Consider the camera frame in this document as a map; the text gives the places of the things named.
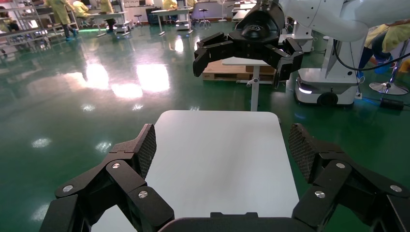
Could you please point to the black round stool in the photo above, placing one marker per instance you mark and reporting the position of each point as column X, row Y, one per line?
column 138, row 16
column 203, row 10

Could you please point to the white machine chassis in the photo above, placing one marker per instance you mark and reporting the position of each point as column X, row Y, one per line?
column 302, row 38

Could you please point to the wooden pallet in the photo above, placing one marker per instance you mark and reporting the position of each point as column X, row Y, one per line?
column 221, row 72

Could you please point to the chrome base stool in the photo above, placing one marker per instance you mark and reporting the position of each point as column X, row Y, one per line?
column 389, row 88

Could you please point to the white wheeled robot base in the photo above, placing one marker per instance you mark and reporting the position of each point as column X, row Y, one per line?
column 326, row 86

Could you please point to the small white pedestal table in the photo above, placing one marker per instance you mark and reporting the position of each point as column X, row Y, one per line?
column 255, row 93

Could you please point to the metal shelf rack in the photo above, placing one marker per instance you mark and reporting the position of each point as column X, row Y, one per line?
column 22, row 32

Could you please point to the black power adapter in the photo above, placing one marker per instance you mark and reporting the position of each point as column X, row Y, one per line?
column 392, row 104

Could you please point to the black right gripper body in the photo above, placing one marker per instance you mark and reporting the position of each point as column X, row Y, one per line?
column 256, row 32

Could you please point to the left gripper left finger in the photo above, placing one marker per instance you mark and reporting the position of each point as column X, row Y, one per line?
column 125, row 179

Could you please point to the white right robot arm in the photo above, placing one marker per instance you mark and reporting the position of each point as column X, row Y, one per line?
column 320, row 16

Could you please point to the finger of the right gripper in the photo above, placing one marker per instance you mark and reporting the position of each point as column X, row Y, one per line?
column 286, row 60
column 214, row 49

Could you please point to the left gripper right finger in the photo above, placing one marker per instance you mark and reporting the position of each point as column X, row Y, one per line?
column 333, row 179

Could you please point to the white standing fan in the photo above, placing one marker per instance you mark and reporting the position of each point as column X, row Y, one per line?
column 222, row 12

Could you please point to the person in yellow coat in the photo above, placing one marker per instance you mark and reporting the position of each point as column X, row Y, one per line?
column 105, row 6
column 61, row 12
column 395, row 36
column 169, row 4
column 80, row 8

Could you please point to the white work table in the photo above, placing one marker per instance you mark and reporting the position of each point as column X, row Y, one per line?
column 240, row 14
column 109, row 14
column 173, row 11

